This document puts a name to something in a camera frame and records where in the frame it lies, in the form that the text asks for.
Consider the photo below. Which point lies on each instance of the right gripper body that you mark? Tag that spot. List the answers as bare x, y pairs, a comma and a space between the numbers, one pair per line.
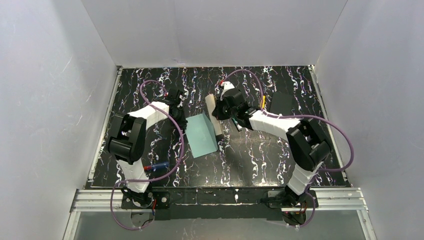
218, 111

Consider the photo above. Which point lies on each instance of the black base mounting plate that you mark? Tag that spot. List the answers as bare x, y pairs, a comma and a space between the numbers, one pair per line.
175, 203

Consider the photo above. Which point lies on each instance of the teal envelope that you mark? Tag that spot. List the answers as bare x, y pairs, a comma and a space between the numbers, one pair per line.
201, 136

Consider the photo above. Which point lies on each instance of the green white glue stick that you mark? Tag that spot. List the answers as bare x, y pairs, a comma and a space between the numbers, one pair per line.
239, 128

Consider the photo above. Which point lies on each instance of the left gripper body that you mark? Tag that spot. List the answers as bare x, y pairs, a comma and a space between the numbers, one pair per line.
180, 117

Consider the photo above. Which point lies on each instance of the blue red screwdriver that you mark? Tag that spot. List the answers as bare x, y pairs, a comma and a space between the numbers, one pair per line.
157, 166

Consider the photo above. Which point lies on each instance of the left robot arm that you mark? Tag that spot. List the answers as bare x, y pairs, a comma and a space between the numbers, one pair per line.
127, 135

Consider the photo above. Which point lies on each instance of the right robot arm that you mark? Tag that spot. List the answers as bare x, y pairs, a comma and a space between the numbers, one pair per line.
307, 141

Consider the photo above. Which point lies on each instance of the beige letter paper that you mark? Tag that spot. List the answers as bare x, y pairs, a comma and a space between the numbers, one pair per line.
210, 101

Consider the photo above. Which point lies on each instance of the yellow marker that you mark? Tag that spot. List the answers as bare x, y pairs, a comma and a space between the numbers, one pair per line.
263, 102

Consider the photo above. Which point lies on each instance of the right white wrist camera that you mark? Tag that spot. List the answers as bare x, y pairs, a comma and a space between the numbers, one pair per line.
226, 86

